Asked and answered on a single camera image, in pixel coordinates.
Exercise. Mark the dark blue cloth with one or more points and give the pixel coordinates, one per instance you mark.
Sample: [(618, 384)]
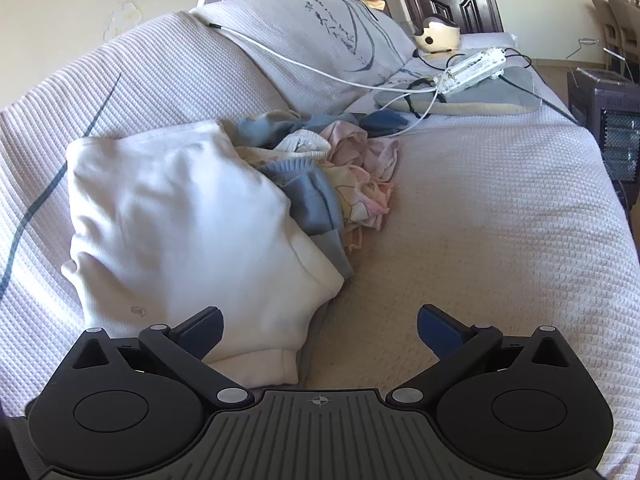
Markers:
[(385, 122)]

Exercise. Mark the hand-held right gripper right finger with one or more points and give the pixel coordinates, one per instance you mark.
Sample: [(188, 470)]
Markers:
[(440, 334)]

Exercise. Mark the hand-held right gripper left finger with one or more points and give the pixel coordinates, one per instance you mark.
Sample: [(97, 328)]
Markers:
[(202, 334)]

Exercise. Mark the grey dining chair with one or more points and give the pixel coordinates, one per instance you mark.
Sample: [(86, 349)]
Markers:
[(602, 20), (627, 22)]

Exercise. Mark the dark space heater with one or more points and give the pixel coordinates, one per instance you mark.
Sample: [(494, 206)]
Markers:
[(607, 105)]

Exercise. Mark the white knit sweater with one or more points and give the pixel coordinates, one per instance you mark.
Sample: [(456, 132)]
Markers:
[(175, 210)]

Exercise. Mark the white power strip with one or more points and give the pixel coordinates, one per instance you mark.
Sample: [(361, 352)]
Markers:
[(470, 71)]

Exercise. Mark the grey flat cushion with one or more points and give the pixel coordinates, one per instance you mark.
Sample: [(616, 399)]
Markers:
[(510, 87)]

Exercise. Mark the cream dome toy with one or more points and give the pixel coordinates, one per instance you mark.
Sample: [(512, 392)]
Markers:
[(436, 35)]

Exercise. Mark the cream printed garment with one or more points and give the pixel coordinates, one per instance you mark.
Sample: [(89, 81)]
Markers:
[(357, 205)]

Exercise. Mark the pink garment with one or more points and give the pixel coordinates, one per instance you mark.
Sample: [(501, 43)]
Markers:
[(350, 147)]

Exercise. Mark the light blue knit garment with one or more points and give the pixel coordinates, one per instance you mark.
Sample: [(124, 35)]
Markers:
[(310, 200)]

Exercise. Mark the printed sofa back cushion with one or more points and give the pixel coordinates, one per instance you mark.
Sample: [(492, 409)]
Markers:
[(310, 45)]

